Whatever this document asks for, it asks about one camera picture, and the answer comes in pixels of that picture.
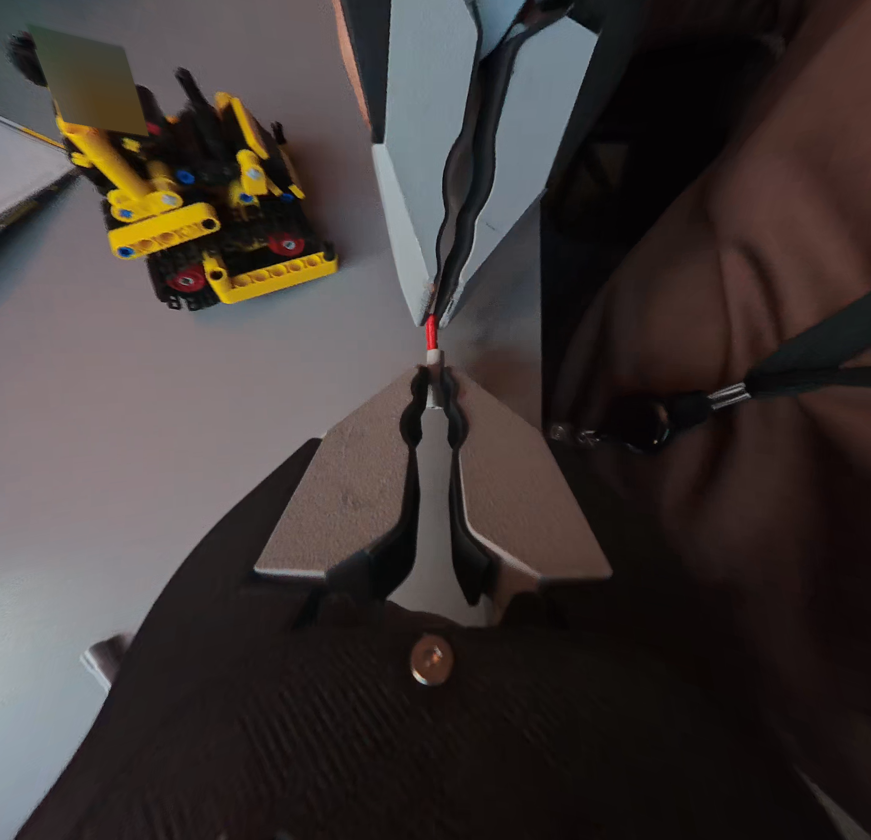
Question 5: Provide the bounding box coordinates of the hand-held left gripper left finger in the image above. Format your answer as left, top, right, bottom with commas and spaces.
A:
253, 365, 431, 603

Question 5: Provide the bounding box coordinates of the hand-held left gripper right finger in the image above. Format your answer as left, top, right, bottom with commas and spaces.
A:
439, 368, 613, 623

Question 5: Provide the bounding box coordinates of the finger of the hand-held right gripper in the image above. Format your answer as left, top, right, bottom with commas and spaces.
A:
434, 25, 601, 329
372, 0, 484, 329

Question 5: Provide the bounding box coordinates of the yellow black lego vehicle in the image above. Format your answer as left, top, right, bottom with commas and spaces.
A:
5, 30, 340, 312

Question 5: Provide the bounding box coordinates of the lego instruction booklet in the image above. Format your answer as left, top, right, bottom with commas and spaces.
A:
0, 115, 77, 231

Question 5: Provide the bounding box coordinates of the person's right hand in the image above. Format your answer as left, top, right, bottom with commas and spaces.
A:
325, 0, 374, 131

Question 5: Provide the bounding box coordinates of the black badge reel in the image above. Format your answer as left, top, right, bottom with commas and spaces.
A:
616, 391, 712, 456

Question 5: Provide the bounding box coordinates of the black lanyard strap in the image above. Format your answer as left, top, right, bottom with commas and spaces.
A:
708, 292, 871, 415

